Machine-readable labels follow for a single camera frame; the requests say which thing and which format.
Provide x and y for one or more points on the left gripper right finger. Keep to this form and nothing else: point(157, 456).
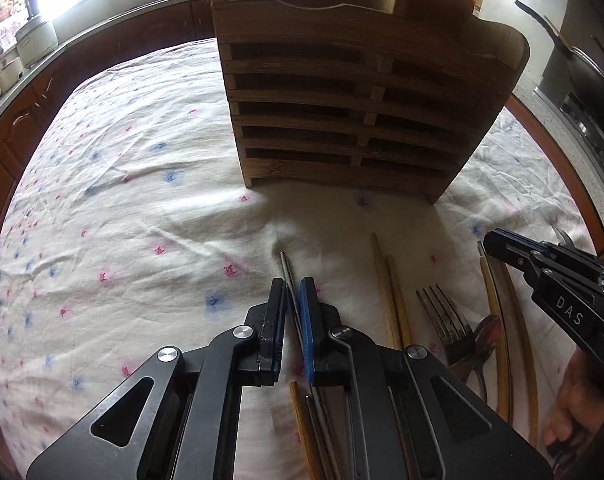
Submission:
point(410, 417)

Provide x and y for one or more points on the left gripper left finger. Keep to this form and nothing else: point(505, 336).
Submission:
point(177, 415)

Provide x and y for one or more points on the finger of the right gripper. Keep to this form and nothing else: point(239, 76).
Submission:
point(503, 241)
point(520, 262)

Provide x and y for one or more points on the brown wooden chopstick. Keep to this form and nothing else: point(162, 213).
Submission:
point(386, 295)
point(399, 306)

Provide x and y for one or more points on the right hand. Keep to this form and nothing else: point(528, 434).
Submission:
point(578, 403)

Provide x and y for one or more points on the steel spoon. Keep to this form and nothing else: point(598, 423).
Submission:
point(487, 334)

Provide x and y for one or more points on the steel fork centre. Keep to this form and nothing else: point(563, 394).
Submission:
point(455, 334)

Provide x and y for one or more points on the gas stove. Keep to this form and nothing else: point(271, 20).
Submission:
point(583, 126)

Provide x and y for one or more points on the black wok with lid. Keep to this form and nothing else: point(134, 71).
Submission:
point(586, 76)

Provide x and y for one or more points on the floral white tablecloth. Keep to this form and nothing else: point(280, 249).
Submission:
point(132, 229)

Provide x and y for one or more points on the wooden utensil holder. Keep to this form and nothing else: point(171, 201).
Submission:
point(393, 94)

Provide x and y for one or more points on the small white pot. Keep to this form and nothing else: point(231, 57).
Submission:
point(10, 74)

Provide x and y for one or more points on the white tall cooker pot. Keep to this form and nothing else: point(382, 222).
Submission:
point(35, 39)

